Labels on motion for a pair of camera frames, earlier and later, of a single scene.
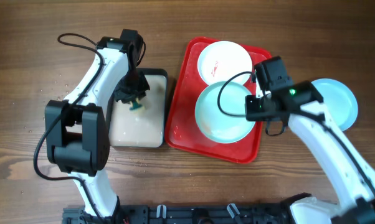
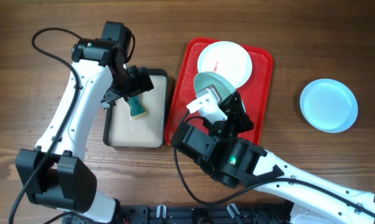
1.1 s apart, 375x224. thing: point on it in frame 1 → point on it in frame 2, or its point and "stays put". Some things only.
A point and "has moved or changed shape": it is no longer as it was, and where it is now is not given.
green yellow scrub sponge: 136,105 has moved or changed shape
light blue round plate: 340,102 stays put
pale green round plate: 218,126 has moved or changed shape
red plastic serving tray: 182,130 stays put
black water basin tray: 144,128 stays put
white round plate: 222,60 stays put
